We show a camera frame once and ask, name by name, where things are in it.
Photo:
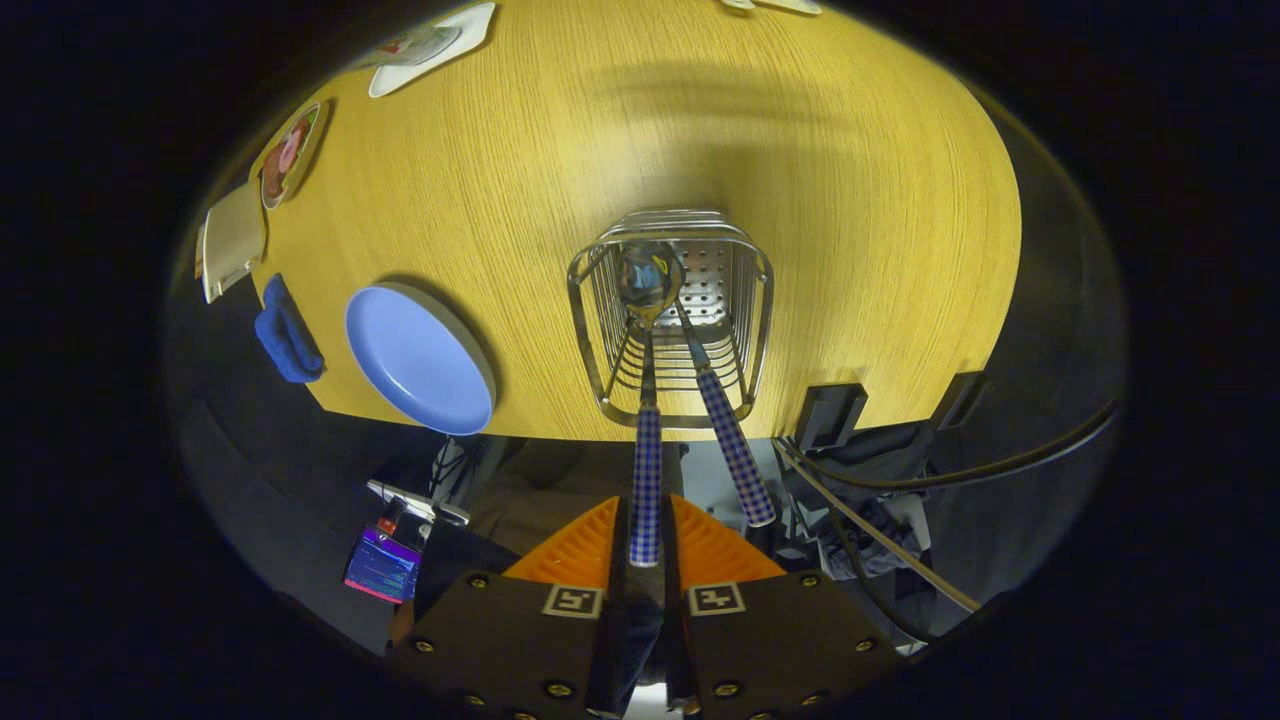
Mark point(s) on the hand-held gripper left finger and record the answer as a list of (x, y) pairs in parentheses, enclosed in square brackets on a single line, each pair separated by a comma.
[(500, 640)]

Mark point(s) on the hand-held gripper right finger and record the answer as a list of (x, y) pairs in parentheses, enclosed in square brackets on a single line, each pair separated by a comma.
[(790, 640)]

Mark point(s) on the grey fabric bundle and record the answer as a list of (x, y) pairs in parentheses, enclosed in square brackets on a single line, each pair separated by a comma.
[(860, 540)]

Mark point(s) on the beige rod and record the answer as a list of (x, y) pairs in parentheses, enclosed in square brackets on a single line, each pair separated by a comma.
[(880, 545)]

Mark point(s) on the computer monitor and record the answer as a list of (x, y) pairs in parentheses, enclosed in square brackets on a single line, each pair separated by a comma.
[(382, 570)]

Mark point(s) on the person's leg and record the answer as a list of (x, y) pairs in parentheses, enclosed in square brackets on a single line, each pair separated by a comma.
[(540, 500)]

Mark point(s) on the blue round plate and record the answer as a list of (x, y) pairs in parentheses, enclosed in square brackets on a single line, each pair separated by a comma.
[(420, 360)]

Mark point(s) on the blue folded cloth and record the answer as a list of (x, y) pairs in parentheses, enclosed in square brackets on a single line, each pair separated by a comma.
[(285, 345)]

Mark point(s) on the white toaster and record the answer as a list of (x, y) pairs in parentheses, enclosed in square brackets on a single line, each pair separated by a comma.
[(235, 240)]

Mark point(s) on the oval food plate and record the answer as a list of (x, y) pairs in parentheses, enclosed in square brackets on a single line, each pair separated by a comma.
[(300, 180)]

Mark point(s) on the brown sausage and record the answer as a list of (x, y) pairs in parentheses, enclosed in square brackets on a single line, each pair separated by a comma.
[(274, 178)]

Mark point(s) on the pink ham slice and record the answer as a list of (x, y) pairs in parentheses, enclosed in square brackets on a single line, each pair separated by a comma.
[(292, 152)]

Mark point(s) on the green lettuce leaf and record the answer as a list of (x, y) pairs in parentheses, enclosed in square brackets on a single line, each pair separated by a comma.
[(311, 120)]

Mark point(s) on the white bottle green cap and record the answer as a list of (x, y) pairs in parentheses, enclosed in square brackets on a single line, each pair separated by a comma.
[(420, 48)]

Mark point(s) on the white square coaster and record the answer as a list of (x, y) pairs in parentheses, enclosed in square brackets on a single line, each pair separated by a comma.
[(470, 30)]

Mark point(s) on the white divided dish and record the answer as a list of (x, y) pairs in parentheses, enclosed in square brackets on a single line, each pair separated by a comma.
[(790, 5)]

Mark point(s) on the black table bracket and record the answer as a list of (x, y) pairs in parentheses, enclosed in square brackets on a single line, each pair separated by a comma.
[(960, 400), (830, 415)]

